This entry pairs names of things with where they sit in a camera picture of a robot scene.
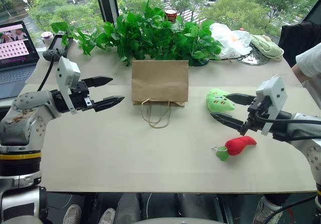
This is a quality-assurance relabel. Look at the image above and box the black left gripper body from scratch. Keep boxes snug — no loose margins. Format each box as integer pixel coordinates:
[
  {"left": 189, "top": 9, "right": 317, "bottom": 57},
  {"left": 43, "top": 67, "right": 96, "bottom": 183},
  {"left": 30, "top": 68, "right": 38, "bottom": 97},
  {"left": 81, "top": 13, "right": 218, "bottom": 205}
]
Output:
[{"left": 70, "top": 81, "right": 96, "bottom": 112}]

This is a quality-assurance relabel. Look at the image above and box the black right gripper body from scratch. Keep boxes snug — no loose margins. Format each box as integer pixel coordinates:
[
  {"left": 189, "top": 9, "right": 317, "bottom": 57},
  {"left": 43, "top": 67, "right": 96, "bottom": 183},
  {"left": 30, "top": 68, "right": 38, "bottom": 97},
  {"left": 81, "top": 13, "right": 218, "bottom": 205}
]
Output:
[{"left": 240, "top": 95, "right": 271, "bottom": 136}]

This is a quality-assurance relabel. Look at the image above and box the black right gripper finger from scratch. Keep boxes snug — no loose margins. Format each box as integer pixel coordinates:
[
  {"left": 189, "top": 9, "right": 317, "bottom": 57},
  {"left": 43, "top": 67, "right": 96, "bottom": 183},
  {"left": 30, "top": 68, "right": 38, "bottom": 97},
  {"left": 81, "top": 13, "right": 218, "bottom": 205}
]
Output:
[
  {"left": 210, "top": 112, "right": 246, "bottom": 134},
  {"left": 225, "top": 92, "right": 257, "bottom": 106}
]

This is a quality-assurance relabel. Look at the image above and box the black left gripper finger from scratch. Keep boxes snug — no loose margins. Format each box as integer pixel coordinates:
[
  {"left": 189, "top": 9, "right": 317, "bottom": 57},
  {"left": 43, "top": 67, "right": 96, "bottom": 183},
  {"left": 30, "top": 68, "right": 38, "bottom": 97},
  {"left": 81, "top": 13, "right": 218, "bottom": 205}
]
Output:
[
  {"left": 93, "top": 96, "right": 125, "bottom": 113},
  {"left": 83, "top": 75, "right": 114, "bottom": 88}
]

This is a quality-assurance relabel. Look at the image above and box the brown paper bag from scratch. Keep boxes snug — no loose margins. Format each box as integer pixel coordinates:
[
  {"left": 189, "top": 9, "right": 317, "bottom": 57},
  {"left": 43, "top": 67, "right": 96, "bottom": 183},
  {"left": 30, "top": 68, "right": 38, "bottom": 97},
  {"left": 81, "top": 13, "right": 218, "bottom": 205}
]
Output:
[{"left": 131, "top": 59, "right": 190, "bottom": 130}]

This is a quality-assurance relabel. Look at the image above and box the white plastic bag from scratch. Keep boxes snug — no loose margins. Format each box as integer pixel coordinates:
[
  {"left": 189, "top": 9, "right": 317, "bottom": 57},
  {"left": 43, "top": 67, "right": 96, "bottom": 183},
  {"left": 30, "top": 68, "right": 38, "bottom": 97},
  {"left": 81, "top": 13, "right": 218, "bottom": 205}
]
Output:
[{"left": 209, "top": 22, "right": 252, "bottom": 60}]

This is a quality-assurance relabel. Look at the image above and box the green plush toy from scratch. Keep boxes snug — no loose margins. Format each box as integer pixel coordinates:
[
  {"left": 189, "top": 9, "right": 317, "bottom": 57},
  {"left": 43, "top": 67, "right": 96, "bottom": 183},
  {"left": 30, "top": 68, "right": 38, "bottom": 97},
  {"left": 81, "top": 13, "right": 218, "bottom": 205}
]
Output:
[{"left": 206, "top": 88, "right": 236, "bottom": 113}]

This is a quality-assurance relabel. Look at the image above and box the red chili plush toy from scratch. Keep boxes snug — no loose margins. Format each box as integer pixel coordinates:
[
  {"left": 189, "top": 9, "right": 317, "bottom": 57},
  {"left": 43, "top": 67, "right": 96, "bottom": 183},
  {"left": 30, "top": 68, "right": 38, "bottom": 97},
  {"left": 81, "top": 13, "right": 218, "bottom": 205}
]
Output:
[{"left": 215, "top": 135, "right": 258, "bottom": 162}]

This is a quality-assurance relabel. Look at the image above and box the dark round tray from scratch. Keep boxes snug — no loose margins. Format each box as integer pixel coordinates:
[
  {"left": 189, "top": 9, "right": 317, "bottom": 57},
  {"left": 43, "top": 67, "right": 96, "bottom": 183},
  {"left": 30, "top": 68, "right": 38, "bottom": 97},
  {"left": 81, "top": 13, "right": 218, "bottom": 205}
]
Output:
[{"left": 235, "top": 42, "right": 271, "bottom": 66}]

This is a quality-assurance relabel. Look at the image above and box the black handheld game console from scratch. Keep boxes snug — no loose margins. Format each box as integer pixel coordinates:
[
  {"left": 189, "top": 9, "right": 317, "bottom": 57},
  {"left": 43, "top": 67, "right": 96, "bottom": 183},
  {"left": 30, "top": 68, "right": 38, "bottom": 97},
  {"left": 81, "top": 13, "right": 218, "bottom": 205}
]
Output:
[{"left": 42, "top": 33, "right": 74, "bottom": 63}]

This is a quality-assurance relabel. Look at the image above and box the pale green cloth bundle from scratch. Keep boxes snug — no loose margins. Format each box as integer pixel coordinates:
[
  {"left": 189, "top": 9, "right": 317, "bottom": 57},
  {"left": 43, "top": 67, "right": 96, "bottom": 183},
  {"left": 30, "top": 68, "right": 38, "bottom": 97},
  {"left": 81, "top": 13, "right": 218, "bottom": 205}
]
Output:
[{"left": 250, "top": 34, "right": 285, "bottom": 63}]

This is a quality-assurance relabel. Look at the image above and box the paper cup with purple lid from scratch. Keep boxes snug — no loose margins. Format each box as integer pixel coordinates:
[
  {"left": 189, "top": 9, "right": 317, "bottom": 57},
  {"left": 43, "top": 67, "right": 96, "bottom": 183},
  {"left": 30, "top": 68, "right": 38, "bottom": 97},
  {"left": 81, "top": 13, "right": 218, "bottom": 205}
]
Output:
[{"left": 40, "top": 31, "right": 55, "bottom": 50}]

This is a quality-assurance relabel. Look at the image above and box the green leafy potted plant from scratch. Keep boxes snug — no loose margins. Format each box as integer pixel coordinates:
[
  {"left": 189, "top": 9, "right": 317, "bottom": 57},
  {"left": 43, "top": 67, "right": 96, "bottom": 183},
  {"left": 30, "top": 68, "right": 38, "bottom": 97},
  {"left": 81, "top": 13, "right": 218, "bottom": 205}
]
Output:
[{"left": 50, "top": 0, "right": 223, "bottom": 67}]

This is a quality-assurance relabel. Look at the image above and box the beige cardboard table sheet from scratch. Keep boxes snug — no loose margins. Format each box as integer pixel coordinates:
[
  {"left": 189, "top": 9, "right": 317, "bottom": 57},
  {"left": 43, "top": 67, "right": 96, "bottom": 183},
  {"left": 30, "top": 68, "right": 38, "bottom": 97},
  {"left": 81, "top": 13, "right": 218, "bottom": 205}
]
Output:
[{"left": 39, "top": 84, "right": 318, "bottom": 194}]

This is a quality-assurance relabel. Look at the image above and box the person in white shirt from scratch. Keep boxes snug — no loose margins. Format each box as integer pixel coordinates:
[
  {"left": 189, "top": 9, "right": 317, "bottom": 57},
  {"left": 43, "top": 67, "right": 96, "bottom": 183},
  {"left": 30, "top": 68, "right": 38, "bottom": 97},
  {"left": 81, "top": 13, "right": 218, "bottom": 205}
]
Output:
[{"left": 291, "top": 44, "right": 321, "bottom": 102}]

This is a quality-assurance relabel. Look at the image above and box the open grey laptop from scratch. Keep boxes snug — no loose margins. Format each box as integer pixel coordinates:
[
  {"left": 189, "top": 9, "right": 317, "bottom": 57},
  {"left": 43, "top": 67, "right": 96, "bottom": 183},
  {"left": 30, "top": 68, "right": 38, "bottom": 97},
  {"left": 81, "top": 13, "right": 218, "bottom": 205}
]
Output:
[{"left": 0, "top": 20, "right": 41, "bottom": 100}]

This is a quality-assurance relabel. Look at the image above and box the black chair back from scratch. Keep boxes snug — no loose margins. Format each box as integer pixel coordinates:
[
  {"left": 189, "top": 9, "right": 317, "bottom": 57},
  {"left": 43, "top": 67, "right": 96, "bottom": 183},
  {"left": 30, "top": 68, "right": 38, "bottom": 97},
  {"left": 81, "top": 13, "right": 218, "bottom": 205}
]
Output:
[{"left": 277, "top": 20, "right": 321, "bottom": 68}]

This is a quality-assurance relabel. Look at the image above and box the white sneaker with dark sock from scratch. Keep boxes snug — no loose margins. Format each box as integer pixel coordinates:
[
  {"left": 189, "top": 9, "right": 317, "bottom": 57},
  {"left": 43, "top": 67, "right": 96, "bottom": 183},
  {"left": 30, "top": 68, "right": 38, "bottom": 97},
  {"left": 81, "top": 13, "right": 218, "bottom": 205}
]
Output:
[{"left": 252, "top": 195, "right": 285, "bottom": 224}]

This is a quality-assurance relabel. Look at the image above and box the red printed cup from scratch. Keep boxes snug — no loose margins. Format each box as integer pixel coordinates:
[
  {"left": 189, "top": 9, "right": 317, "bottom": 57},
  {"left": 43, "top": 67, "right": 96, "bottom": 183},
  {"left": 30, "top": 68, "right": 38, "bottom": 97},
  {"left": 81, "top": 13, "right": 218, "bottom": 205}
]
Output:
[{"left": 164, "top": 8, "right": 178, "bottom": 24}]

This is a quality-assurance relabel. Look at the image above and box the grey trouser leg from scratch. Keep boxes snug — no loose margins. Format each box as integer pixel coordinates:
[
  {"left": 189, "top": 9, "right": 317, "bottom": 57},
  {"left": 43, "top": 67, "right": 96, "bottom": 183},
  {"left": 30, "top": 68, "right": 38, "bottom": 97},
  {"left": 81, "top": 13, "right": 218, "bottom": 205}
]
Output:
[{"left": 114, "top": 192, "right": 141, "bottom": 224}]

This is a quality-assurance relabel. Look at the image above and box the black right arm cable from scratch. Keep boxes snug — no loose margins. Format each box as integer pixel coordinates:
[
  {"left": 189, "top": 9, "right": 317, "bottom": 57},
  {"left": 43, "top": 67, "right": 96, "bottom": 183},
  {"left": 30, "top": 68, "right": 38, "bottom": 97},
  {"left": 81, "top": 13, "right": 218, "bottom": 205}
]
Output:
[{"left": 255, "top": 107, "right": 321, "bottom": 143}]

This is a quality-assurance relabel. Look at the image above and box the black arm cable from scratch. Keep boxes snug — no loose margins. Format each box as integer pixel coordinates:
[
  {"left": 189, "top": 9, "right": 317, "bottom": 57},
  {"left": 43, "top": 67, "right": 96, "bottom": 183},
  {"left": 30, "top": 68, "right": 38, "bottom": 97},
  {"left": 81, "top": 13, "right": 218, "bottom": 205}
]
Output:
[
  {"left": 37, "top": 55, "right": 55, "bottom": 92},
  {"left": 255, "top": 107, "right": 321, "bottom": 143}
]

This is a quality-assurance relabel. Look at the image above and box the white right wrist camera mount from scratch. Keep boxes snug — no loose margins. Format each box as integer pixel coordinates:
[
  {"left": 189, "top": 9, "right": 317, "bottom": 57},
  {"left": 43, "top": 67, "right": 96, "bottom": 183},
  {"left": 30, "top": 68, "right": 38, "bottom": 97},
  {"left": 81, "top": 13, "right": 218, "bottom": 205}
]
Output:
[{"left": 255, "top": 76, "right": 288, "bottom": 136}]

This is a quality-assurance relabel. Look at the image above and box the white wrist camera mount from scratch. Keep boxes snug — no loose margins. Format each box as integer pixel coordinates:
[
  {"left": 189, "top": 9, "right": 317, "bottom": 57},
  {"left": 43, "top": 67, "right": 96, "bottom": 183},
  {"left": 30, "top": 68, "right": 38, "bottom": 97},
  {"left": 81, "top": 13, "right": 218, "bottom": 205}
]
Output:
[
  {"left": 56, "top": 56, "right": 81, "bottom": 116},
  {"left": 255, "top": 76, "right": 288, "bottom": 136}
]

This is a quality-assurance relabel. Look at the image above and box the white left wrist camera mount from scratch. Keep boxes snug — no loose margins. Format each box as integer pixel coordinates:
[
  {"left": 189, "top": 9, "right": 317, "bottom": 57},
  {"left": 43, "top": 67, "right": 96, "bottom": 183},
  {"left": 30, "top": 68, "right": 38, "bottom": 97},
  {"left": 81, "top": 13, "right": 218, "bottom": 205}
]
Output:
[{"left": 56, "top": 56, "right": 81, "bottom": 116}]

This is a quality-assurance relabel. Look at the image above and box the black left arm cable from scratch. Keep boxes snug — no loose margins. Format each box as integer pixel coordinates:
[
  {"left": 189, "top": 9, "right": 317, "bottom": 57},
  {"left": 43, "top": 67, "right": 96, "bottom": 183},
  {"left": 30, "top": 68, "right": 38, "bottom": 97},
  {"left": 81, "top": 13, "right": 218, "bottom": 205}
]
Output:
[{"left": 37, "top": 55, "right": 55, "bottom": 92}]

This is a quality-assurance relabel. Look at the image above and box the black window frame post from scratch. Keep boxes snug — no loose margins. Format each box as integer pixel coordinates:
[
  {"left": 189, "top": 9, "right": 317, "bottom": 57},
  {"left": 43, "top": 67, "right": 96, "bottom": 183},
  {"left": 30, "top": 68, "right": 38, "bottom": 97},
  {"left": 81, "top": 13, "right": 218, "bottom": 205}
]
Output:
[{"left": 93, "top": 0, "right": 119, "bottom": 25}]

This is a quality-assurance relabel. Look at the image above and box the black floor cable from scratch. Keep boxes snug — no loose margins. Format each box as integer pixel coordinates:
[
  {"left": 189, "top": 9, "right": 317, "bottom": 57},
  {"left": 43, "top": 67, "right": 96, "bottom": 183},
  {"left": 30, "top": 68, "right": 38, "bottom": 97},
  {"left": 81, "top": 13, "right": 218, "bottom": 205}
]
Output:
[{"left": 262, "top": 195, "right": 318, "bottom": 224}]

